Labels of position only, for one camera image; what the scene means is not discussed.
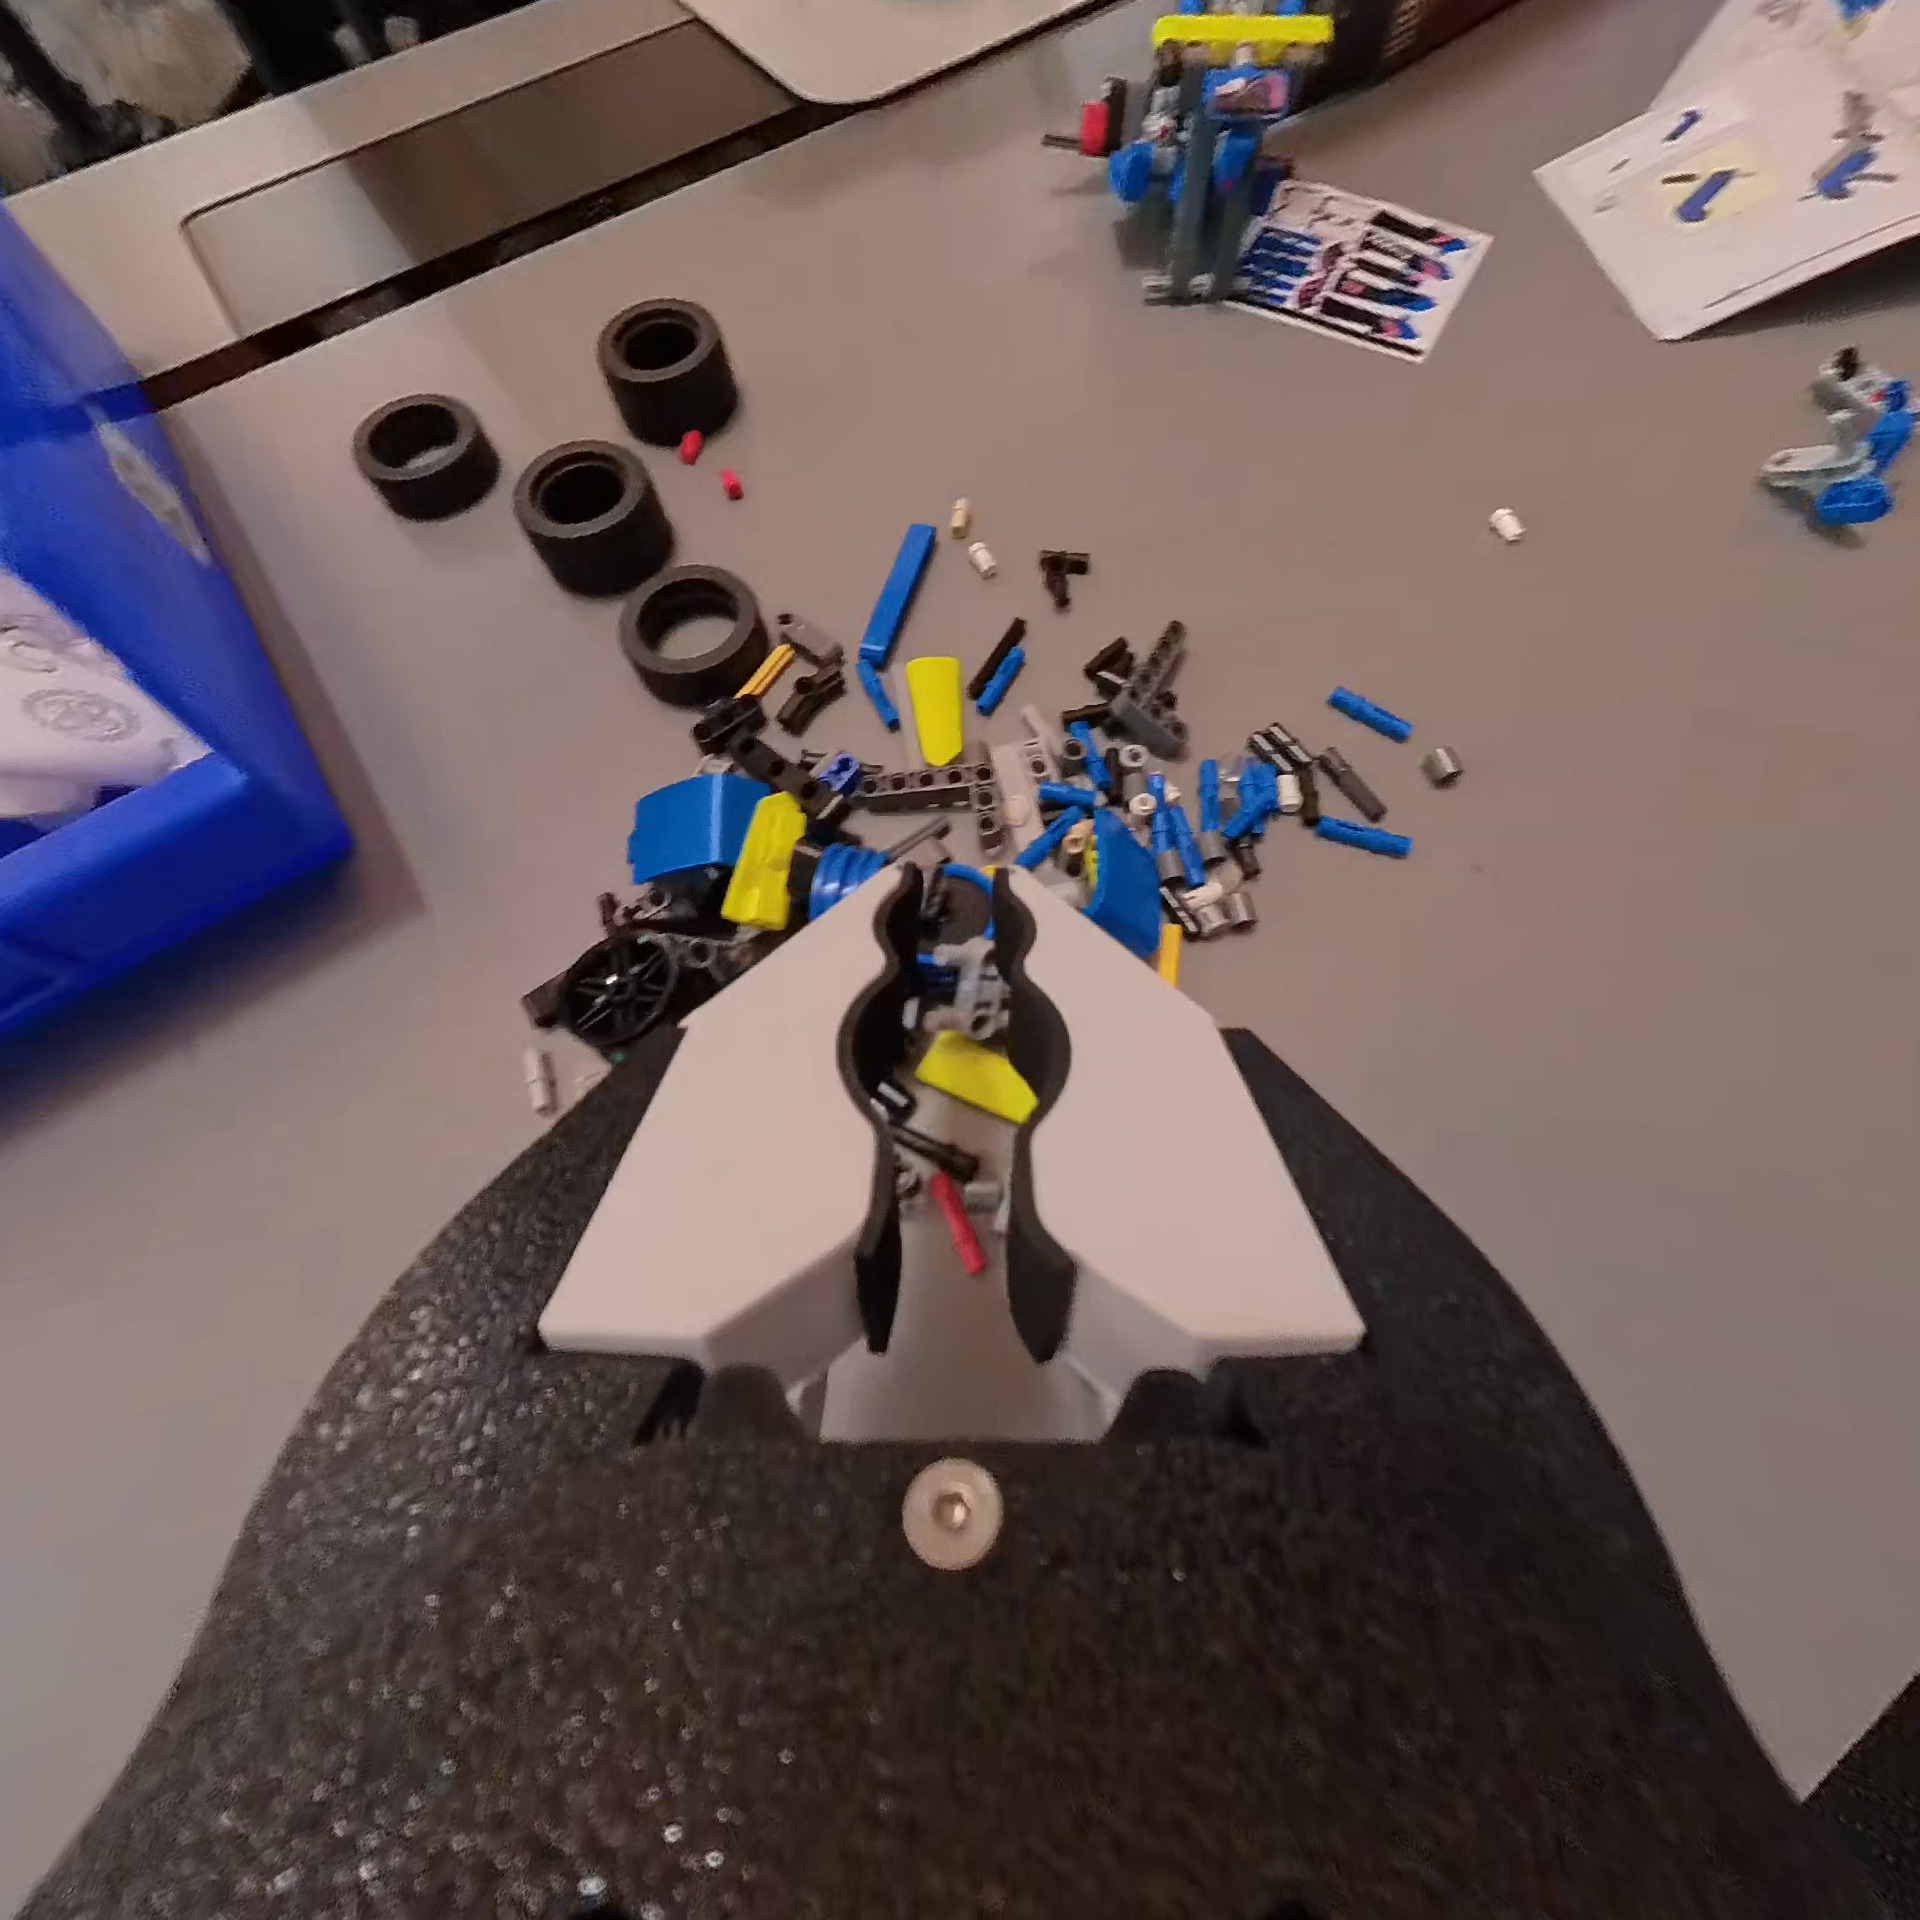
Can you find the blue black lego car model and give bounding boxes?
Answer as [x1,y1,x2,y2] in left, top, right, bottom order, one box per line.
[1045,6,1340,309]

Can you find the blue lego wheel rim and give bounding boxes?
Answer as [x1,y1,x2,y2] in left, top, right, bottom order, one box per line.
[808,840,906,920]

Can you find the lego instruction booklet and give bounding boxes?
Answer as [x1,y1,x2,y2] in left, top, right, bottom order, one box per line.
[1535,0,1920,339]

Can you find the black lego wheel rim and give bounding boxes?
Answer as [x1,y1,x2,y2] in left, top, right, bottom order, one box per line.
[556,927,680,1052]

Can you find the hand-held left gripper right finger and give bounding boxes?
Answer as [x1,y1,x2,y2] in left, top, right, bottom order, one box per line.
[982,863,1370,1406]

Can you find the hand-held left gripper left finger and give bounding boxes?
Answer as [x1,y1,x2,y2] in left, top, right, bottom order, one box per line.
[533,863,935,1403]

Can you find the pile of lego pieces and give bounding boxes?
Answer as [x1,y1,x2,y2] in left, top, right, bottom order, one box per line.
[516,495,1468,1276]

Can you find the black rubber lego tire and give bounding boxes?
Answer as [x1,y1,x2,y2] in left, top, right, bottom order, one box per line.
[355,393,499,523]
[513,439,673,599]
[618,563,770,712]
[596,297,739,449]

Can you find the grey blue lego subassembly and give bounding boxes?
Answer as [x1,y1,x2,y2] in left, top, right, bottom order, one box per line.
[1763,349,1920,530]

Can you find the blue plastic bin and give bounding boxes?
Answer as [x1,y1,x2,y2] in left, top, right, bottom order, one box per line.
[0,195,356,1052]

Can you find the white plastic parts bag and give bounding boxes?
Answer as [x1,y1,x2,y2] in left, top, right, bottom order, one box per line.
[0,396,219,863]

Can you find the lego sticker sheet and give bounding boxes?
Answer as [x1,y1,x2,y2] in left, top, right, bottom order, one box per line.
[1223,180,1498,362]

